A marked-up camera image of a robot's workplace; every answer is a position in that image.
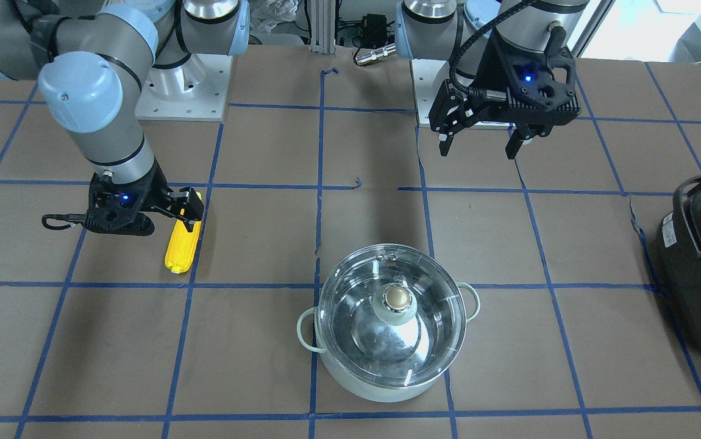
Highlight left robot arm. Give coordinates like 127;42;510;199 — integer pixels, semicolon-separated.
394;1;588;159

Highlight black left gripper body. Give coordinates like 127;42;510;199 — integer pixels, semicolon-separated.
429;27;582;132

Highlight pale green electric pot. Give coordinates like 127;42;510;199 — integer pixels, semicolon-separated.
296;244;482;404

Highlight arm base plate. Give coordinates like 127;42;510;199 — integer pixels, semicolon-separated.
410;58;513;130
135;54;235;122

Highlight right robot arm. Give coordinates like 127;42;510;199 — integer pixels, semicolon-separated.
0;1;250;236

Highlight glass pot lid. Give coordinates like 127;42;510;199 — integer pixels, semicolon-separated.
317;244;468;389

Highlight yellow toy corn cob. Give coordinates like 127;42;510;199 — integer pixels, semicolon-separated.
164;220;202;273

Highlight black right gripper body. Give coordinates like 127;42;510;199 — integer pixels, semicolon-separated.
82;162;205;236

